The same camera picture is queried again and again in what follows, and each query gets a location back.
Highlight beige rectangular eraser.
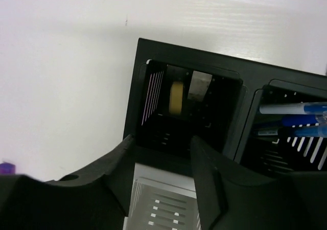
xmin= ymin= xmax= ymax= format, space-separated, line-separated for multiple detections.
xmin=188 ymin=71 xmax=213 ymax=102

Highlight tan square eraser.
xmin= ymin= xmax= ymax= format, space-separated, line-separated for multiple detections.
xmin=169 ymin=82 xmax=183 ymax=115

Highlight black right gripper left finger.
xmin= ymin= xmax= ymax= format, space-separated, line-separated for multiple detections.
xmin=1 ymin=135 xmax=135 ymax=229

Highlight black slotted organizer box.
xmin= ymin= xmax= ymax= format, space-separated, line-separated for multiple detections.
xmin=124 ymin=39 xmax=326 ymax=177

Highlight black purple highlighter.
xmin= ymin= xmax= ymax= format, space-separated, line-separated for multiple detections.
xmin=0 ymin=162 xmax=16 ymax=175

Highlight blue pens in organizer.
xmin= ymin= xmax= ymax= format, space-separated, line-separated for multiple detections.
xmin=253 ymin=102 xmax=326 ymax=138

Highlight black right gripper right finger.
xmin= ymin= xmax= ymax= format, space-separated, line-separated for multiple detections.
xmin=190 ymin=136 xmax=326 ymax=229

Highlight white slotted organizer box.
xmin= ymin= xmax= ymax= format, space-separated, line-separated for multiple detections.
xmin=123 ymin=164 xmax=202 ymax=230

